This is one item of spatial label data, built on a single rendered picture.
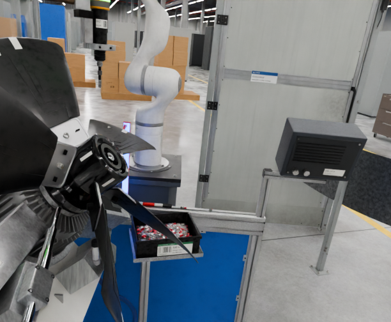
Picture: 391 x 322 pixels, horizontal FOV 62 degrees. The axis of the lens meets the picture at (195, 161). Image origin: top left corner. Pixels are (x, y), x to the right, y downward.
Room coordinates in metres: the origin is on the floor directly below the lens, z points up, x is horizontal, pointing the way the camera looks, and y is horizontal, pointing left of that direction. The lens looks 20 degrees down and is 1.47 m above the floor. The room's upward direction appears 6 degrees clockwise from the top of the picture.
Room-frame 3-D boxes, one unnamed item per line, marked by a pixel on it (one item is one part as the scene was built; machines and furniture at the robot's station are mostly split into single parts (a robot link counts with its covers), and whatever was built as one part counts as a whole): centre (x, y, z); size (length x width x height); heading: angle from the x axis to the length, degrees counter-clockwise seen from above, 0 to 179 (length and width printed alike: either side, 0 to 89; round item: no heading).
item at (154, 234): (0.97, 0.08, 0.83); 0.19 x 0.14 x 0.04; 108
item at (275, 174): (1.15, -0.38, 1.04); 0.24 x 0.03 x 0.03; 92
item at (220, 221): (1.13, 0.15, 0.82); 0.90 x 0.04 x 0.08; 92
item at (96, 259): (0.65, 0.21, 0.99); 0.02 x 0.02 x 0.06
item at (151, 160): (1.36, 0.21, 1.04); 0.19 x 0.19 x 0.18
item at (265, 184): (1.15, -0.28, 0.96); 0.03 x 0.03 x 0.20; 2
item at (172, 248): (0.97, 0.08, 0.85); 0.22 x 0.17 x 0.07; 108
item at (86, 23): (0.76, 0.25, 1.49); 0.09 x 0.07 x 0.10; 127
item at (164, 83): (1.36, 0.18, 1.25); 0.19 x 0.12 x 0.24; 84
